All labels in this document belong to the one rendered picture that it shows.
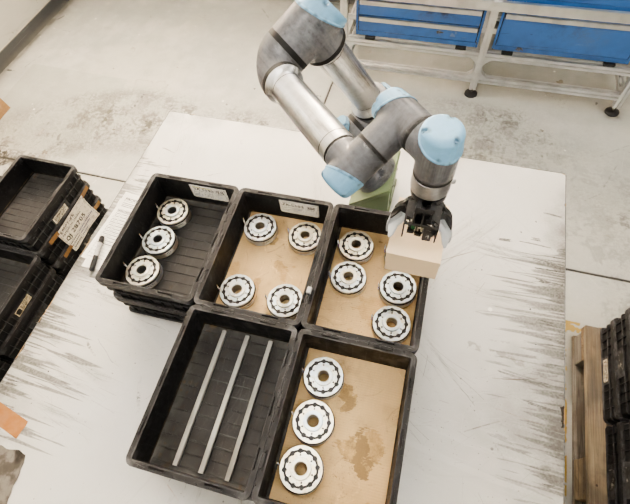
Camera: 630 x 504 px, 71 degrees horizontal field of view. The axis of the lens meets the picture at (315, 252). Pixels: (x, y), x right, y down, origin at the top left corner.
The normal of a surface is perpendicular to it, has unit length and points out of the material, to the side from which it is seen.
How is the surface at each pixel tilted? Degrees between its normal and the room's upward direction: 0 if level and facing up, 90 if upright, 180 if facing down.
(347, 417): 0
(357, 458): 0
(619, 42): 90
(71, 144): 0
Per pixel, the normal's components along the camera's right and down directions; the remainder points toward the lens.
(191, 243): -0.07, -0.51
